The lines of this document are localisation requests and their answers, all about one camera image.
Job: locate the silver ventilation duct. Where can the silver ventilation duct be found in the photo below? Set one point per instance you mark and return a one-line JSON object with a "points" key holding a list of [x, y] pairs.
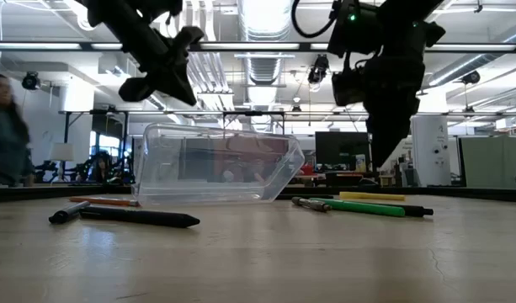
{"points": [[264, 67]]}

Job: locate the grey marker with black cap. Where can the grey marker with black cap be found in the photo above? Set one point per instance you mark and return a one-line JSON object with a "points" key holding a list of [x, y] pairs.
{"points": [[66, 214]]}

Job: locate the thick black pen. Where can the thick black pen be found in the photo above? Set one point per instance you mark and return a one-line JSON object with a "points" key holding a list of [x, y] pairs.
{"points": [[148, 216]]}

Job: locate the black ceiling spotlight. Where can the black ceiling spotlight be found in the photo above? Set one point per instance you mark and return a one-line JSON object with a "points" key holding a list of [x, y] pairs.
{"points": [[318, 69], [471, 78], [31, 81]]}

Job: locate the white pillar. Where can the white pillar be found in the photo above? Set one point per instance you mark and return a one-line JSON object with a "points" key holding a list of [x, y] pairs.
{"points": [[430, 143]]}

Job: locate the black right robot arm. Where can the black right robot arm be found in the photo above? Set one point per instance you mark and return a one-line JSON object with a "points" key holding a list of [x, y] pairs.
{"points": [[400, 25]]}

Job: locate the person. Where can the person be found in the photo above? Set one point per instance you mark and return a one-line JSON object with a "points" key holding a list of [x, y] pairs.
{"points": [[5, 134]]}

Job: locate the black monitor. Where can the black monitor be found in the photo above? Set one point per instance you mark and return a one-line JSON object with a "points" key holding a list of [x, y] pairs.
{"points": [[337, 149]]}

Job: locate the white lampshade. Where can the white lampshade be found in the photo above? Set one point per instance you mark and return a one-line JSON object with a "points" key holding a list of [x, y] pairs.
{"points": [[62, 152]]}

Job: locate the green pen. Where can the green pen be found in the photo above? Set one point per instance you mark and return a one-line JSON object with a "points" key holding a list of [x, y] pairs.
{"points": [[367, 208]]}

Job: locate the orange pencil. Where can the orange pencil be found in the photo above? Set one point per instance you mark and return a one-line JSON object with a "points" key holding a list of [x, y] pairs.
{"points": [[102, 201]]}

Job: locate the clear plastic supply box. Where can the clear plastic supply box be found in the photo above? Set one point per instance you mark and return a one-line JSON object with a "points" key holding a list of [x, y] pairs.
{"points": [[198, 168]]}

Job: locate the grey-green partition wall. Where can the grey-green partition wall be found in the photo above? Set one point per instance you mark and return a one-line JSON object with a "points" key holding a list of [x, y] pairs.
{"points": [[489, 162]]}

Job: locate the black aluminium table frame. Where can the black aluminium table frame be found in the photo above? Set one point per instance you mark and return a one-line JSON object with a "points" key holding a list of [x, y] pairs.
{"points": [[472, 192]]}

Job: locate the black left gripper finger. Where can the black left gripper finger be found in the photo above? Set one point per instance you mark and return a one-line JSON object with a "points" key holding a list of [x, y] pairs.
{"points": [[185, 78], [170, 82]]}

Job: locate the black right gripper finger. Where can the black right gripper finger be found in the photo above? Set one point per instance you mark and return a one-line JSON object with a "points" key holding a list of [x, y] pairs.
{"points": [[396, 132], [376, 141]]}

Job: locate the yellow highlighter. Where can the yellow highlighter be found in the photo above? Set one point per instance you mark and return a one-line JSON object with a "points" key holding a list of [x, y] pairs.
{"points": [[371, 196]]}

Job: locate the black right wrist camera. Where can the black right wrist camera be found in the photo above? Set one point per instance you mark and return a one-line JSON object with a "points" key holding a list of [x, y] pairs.
{"points": [[346, 88]]}

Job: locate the dark grey mechanical pencil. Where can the dark grey mechanical pencil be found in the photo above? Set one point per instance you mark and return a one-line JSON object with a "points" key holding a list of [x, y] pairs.
{"points": [[312, 204]]}

